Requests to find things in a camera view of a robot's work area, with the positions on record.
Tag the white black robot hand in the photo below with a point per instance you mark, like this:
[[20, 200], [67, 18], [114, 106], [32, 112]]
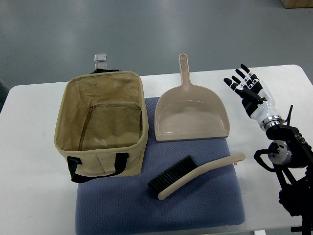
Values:
[[257, 100]]

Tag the pink hand broom black bristles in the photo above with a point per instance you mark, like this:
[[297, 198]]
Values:
[[184, 171]]

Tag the pink plastic dustpan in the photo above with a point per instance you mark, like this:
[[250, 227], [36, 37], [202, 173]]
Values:
[[190, 112]]

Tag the brown cardboard box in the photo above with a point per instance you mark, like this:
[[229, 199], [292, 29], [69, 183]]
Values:
[[297, 3]]

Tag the clear plastic clip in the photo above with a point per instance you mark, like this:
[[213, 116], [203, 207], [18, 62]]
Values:
[[100, 61]]

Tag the blue grey cushion mat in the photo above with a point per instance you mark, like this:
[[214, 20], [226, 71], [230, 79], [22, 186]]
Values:
[[127, 205]]

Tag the yellow fabric bag black handles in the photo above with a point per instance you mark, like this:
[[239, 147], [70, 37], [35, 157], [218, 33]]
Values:
[[102, 125]]

